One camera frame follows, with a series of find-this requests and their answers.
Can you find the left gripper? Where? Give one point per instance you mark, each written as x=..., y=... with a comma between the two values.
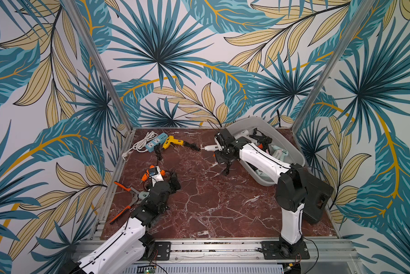
x=173, y=189

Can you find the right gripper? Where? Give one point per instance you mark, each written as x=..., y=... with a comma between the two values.
x=220, y=144

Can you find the small white glue gun orange trigger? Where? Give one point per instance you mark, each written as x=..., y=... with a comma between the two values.
x=211, y=148

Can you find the large white glue gun pink stick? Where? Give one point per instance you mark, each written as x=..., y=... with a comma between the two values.
x=244, y=133

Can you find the black glue gun orange trigger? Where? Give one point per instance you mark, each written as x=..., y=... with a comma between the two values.
x=261, y=138

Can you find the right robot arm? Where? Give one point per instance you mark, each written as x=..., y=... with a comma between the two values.
x=288, y=179

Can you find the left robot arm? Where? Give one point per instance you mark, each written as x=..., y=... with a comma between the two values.
x=129, y=229

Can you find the grey plastic storage box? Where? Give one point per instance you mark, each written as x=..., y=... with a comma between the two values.
x=278, y=139

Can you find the yellow glue gun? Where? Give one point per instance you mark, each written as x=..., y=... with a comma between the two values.
x=172, y=141

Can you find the teal power strip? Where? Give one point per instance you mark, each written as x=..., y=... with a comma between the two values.
x=159, y=140

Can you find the orange handled pliers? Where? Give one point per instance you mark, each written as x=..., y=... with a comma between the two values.
x=123, y=201

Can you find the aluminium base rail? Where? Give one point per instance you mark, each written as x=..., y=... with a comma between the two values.
x=323, y=255

